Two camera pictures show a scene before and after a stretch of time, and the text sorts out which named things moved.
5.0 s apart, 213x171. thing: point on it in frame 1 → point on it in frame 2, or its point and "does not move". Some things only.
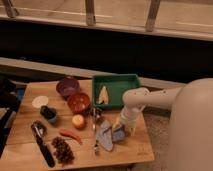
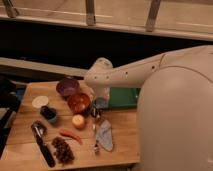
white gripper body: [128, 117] → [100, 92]
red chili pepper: [71, 134] does not move
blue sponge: [118, 133] → [101, 103]
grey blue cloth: [104, 134] does not move
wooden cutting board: [57, 125] does not move
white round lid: [40, 101] does not move
